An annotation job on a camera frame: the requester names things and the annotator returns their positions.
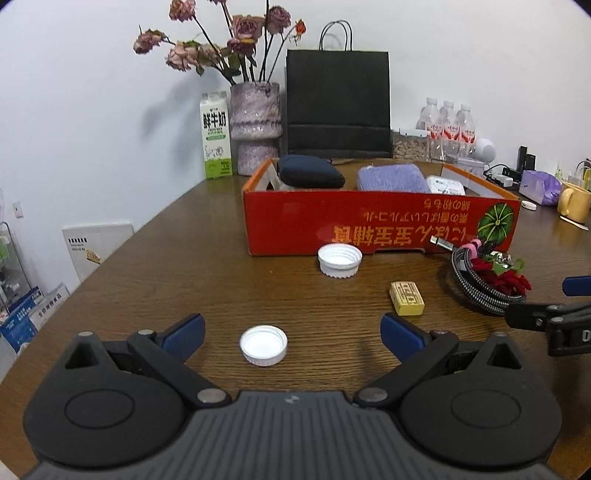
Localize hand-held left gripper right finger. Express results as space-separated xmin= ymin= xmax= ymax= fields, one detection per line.
xmin=355 ymin=313 xmax=529 ymax=408

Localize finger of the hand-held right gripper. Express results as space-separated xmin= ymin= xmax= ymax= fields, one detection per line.
xmin=562 ymin=276 xmax=591 ymax=297
xmin=505 ymin=301 xmax=591 ymax=357

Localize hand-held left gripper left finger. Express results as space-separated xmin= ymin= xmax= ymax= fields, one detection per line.
xmin=60 ymin=314 xmax=232 ymax=408

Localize small white bottle cap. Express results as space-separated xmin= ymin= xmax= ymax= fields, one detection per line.
xmin=239 ymin=325 xmax=289 ymax=368

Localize black white braided cable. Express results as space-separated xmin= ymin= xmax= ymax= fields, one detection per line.
xmin=429 ymin=235 xmax=528 ymax=317

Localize red-orange cardboard box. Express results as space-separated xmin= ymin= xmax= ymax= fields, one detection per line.
xmin=243 ymin=158 xmax=522 ymax=256

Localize wooden desktop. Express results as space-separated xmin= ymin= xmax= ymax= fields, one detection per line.
xmin=0 ymin=159 xmax=591 ymax=480

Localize yellow rectangular block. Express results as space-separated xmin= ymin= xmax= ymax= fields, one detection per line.
xmin=389 ymin=281 xmax=426 ymax=317

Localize red fabric flower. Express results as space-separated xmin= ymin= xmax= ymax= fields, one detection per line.
xmin=471 ymin=255 xmax=533 ymax=297

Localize yellow mug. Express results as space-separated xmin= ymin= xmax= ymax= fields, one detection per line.
xmin=557 ymin=181 xmax=591 ymax=223

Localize wide white bottle cap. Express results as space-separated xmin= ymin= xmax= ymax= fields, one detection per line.
xmin=318 ymin=244 xmax=363 ymax=279

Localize purple tissue pack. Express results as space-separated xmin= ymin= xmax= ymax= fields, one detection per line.
xmin=519 ymin=170 xmax=562 ymax=206

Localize white board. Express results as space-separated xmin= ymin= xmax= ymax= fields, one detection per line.
xmin=62 ymin=224 xmax=135 ymax=282

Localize purple knitted cloth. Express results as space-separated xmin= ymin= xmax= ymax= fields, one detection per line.
xmin=357 ymin=164 xmax=433 ymax=194

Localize white plastic packet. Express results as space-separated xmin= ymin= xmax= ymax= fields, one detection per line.
xmin=426 ymin=174 xmax=467 ymax=195

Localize leaflets on floor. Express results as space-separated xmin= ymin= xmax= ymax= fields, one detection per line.
xmin=0 ymin=288 xmax=43 ymax=354

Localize navy pouch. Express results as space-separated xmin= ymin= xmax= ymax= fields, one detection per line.
xmin=278 ymin=154 xmax=346 ymax=189

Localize clear seed container white lid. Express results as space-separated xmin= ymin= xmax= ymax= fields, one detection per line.
xmin=392 ymin=128 xmax=430 ymax=162

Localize clear water bottle pink label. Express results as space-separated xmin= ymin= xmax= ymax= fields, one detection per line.
xmin=418 ymin=98 xmax=443 ymax=139
xmin=455 ymin=104 xmax=476 ymax=145
xmin=436 ymin=100 xmax=459 ymax=141

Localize white green milk carton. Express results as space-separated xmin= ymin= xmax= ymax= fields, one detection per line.
xmin=199 ymin=91 xmax=233 ymax=180

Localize purple marbled vase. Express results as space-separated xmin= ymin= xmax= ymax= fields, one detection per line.
xmin=229 ymin=82 xmax=283 ymax=176

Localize black paper bag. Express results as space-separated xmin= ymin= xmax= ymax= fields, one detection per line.
xmin=285 ymin=21 xmax=392 ymax=160

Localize bunch of dried roses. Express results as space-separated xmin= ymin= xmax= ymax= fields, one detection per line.
xmin=134 ymin=0 xmax=308 ymax=86

